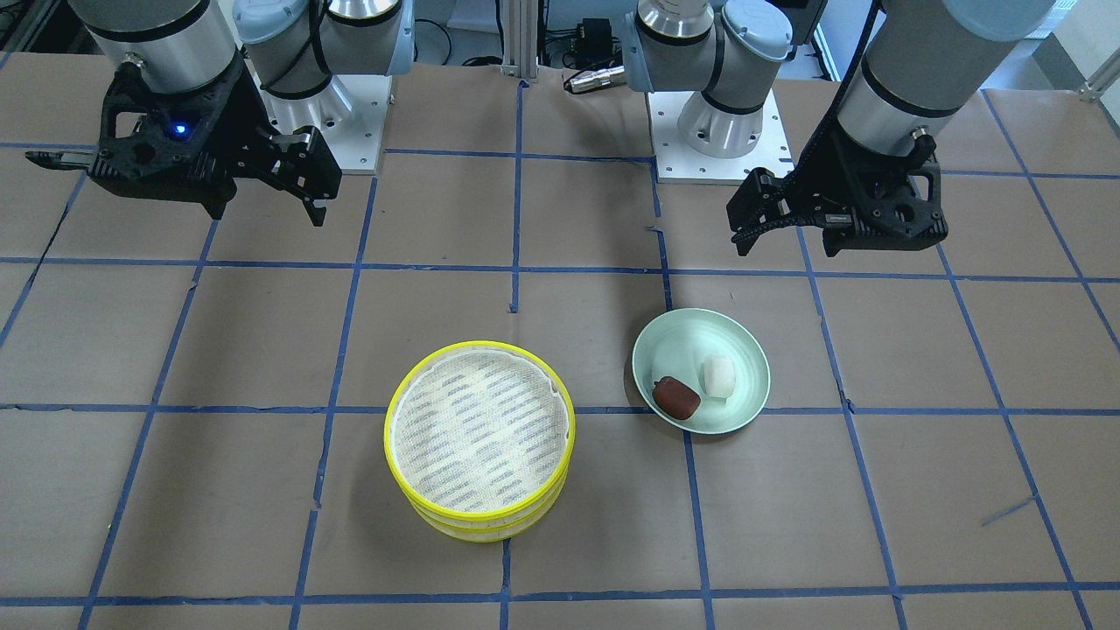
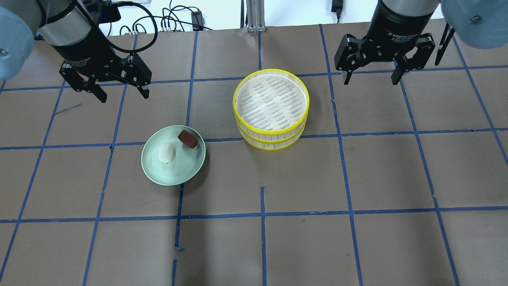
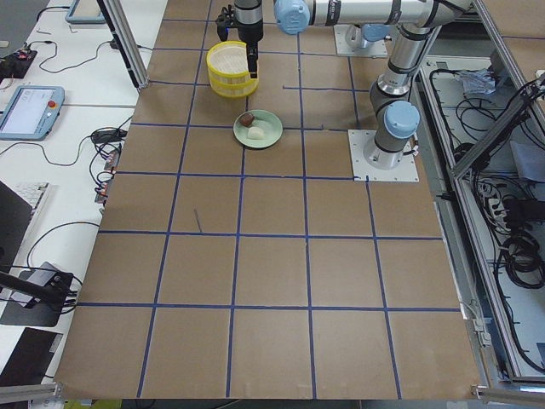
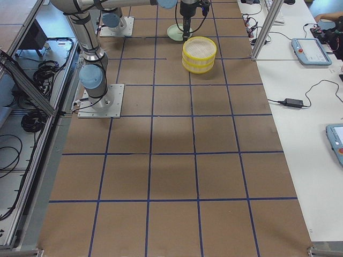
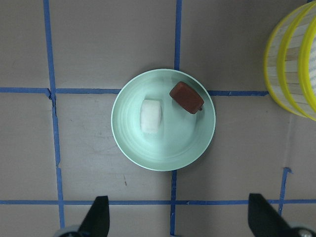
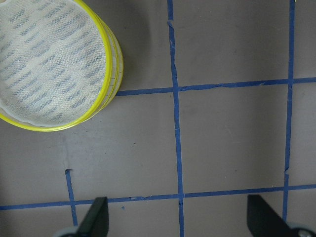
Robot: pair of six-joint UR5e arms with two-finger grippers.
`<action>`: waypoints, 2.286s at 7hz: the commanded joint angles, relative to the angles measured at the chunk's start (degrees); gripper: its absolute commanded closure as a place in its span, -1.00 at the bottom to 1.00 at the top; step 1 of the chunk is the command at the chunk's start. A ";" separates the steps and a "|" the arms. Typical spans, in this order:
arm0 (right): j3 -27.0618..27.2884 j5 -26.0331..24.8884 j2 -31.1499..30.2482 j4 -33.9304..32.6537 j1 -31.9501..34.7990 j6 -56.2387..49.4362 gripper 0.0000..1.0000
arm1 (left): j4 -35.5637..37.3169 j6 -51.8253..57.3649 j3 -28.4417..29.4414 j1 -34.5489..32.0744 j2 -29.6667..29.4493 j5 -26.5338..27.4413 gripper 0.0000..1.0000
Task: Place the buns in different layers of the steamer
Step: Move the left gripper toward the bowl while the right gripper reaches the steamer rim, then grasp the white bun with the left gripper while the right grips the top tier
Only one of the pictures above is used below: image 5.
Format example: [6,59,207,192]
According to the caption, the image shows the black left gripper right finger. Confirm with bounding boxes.
[248,193,291,237]

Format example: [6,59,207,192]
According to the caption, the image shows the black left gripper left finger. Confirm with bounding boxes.
[78,196,109,237]

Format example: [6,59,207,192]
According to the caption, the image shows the white bun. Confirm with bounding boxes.
[140,100,161,134]

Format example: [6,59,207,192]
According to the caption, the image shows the brown bun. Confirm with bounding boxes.
[169,81,204,114]

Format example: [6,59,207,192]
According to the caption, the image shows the yellow steamer layer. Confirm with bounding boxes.
[263,16,299,115]
[277,1,316,120]

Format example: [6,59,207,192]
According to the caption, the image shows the light green plate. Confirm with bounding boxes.
[111,69,216,171]

